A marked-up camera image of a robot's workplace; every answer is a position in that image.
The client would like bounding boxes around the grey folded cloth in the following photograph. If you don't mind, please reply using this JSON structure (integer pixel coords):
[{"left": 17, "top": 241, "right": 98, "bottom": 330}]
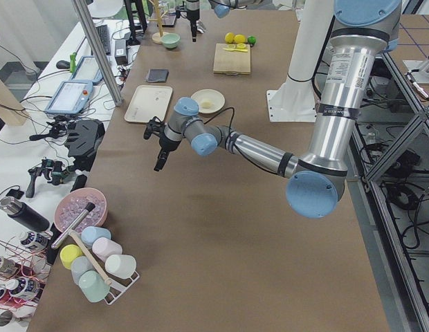
[{"left": 146, "top": 68, "right": 169, "bottom": 83}]

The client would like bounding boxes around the metal ice scoop handle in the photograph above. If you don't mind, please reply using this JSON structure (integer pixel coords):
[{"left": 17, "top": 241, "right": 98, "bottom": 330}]
[{"left": 51, "top": 202, "right": 95, "bottom": 250}]

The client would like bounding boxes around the white cup rack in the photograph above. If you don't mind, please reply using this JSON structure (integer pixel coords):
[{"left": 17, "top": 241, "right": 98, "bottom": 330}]
[{"left": 69, "top": 231, "right": 140, "bottom": 306}]

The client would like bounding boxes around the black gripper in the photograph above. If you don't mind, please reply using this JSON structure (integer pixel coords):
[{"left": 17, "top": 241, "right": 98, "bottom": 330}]
[{"left": 154, "top": 133, "right": 182, "bottom": 172}]

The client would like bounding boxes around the black water bottle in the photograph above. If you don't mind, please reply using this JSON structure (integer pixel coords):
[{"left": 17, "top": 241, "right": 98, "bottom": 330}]
[{"left": 0, "top": 196, "right": 50, "bottom": 232}]

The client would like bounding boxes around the blue teach pendant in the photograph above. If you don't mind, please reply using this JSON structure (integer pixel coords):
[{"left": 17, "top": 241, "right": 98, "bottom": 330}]
[
  {"left": 70, "top": 56, "right": 103, "bottom": 85},
  {"left": 44, "top": 80, "right": 93, "bottom": 115}
]

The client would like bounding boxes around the whole yellow lemon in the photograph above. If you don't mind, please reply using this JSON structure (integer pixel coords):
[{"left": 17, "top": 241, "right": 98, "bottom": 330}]
[
  {"left": 224, "top": 33, "right": 235, "bottom": 44},
  {"left": 233, "top": 34, "right": 247, "bottom": 44}
]

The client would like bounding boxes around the black keyboard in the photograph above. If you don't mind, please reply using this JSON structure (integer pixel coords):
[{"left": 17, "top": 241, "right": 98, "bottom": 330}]
[{"left": 95, "top": 24, "right": 111, "bottom": 55}]

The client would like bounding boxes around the cream rectangular tray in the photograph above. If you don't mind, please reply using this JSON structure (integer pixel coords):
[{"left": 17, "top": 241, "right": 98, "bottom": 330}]
[{"left": 124, "top": 85, "right": 173, "bottom": 123}]

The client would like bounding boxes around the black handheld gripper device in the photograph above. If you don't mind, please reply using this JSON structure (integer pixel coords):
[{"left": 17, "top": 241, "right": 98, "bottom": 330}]
[{"left": 25, "top": 158, "right": 75, "bottom": 198}]

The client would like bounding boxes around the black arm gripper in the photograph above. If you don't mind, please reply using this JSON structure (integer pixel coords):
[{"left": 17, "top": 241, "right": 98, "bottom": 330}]
[{"left": 187, "top": 10, "right": 200, "bottom": 42}]

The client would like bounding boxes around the grey cup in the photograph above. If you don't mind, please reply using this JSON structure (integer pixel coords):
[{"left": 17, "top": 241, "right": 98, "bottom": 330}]
[{"left": 71, "top": 256, "right": 94, "bottom": 286}]

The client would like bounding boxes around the green lime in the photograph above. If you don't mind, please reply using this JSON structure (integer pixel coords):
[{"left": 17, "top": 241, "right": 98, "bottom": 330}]
[{"left": 247, "top": 35, "right": 257, "bottom": 46}]

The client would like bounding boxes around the yellow cup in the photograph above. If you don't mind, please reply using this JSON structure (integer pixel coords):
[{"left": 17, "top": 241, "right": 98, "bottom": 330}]
[{"left": 60, "top": 244, "right": 84, "bottom": 270}]

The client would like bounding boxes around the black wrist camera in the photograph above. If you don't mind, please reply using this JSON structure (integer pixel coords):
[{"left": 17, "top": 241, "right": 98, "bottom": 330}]
[{"left": 143, "top": 116, "right": 165, "bottom": 140}]

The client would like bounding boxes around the yellow plastic knife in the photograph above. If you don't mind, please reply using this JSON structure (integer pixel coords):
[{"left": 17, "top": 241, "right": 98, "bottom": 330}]
[{"left": 223, "top": 48, "right": 248, "bottom": 53}]

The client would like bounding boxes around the metal scoop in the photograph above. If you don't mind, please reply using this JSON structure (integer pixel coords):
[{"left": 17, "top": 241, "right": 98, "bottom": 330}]
[{"left": 197, "top": 21, "right": 206, "bottom": 34}]

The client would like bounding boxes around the mint green cup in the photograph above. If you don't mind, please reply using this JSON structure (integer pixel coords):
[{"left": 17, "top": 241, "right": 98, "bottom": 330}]
[{"left": 78, "top": 270, "right": 110, "bottom": 303}]

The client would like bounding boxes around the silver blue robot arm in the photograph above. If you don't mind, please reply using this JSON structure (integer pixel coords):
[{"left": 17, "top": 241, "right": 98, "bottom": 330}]
[{"left": 144, "top": 1, "right": 401, "bottom": 218}]

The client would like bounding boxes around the pink cup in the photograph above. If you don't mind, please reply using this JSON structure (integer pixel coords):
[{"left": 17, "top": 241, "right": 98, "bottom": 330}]
[{"left": 92, "top": 237, "right": 122, "bottom": 262}]

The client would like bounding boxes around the mint green bowl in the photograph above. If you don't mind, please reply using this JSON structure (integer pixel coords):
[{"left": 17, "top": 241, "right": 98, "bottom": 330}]
[{"left": 161, "top": 33, "right": 181, "bottom": 50}]

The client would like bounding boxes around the black plastic stand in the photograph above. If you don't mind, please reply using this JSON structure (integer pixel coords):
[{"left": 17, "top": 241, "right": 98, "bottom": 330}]
[{"left": 64, "top": 119, "right": 105, "bottom": 172}]

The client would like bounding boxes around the wooden mug tree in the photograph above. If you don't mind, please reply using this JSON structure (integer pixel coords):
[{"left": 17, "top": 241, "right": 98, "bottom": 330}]
[{"left": 149, "top": 0, "right": 167, "bottom": 44}]

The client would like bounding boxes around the round cream plate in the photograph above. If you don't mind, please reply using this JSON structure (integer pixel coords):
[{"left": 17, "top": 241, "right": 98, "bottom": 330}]
[{"left": 191, "top": 89, "right": 225, "bottom": 114}]

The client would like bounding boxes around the white cup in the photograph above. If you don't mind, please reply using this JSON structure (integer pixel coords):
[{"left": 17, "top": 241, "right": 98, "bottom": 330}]
[{"left": 104, "top": 255, "right": 137, "bottom": 279}]

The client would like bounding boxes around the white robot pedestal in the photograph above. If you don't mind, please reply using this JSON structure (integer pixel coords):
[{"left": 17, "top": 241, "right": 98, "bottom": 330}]
[{"left": 267, "top": 0, "right": 334, "bottom": 122}]

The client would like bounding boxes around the wooden cutting board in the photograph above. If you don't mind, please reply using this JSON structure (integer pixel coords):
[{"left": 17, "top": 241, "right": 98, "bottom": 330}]
[{"left": 213, "top": 43, "right": 251, "bottom": 75}]

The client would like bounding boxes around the blue cup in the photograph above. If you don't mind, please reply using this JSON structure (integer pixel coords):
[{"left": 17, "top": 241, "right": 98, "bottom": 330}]
[{"left": 81, "top": 226, "right": 111, "bottom": 248}]

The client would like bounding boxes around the aluminium frame post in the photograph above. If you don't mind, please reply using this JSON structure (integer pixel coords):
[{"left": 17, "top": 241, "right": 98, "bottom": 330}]
[{"left": 72, "top": 0, "right": 122, "bottom": 107}]

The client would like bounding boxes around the pink bowl of ice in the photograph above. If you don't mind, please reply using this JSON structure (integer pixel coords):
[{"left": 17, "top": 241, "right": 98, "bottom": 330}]
[{"left": 54, "top": 187, "right": 107, "bottom": 233}]

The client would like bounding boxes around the black computer mouse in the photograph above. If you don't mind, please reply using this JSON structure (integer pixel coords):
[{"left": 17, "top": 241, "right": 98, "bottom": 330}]
[{"left": 56, "top": 60, "right": 70, "bottom": 69}]

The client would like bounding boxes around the black power adapter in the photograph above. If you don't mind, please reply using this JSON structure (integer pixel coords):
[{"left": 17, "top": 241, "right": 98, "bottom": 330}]
[{"left": 114, "top": 39, "right": 128, "bottom": 65}]

